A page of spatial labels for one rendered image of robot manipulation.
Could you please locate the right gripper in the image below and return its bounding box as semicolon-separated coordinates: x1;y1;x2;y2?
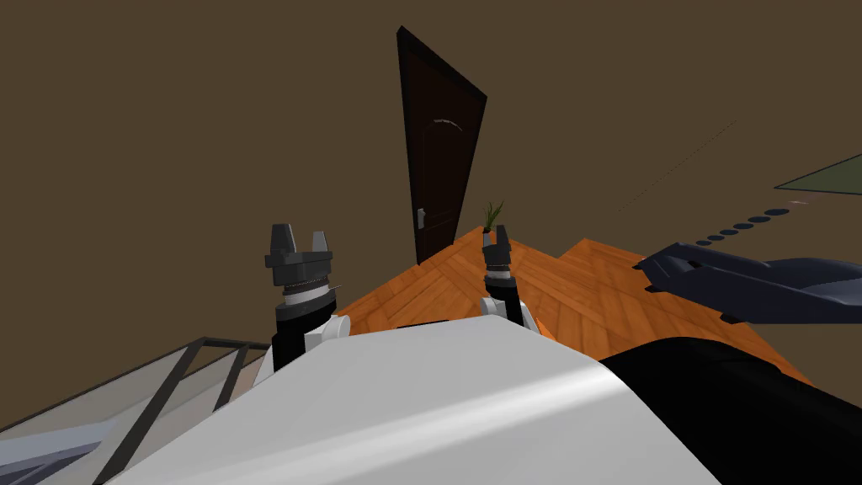
482;226;513;270

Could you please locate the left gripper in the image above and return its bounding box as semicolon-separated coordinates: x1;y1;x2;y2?
264;224;335;288

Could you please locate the green potted plant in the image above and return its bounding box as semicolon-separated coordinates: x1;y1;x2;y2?
481;200;506;234

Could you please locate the dark brown door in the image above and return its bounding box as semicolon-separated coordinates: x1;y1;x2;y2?
396;25;489;266

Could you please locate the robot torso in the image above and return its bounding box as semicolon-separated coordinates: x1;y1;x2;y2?
107;315;726;485

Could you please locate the dark blue sofa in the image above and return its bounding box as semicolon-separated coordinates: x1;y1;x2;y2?
631;242;862;327

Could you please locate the black framed glass table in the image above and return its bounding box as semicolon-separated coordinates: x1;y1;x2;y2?
0;336;272;485

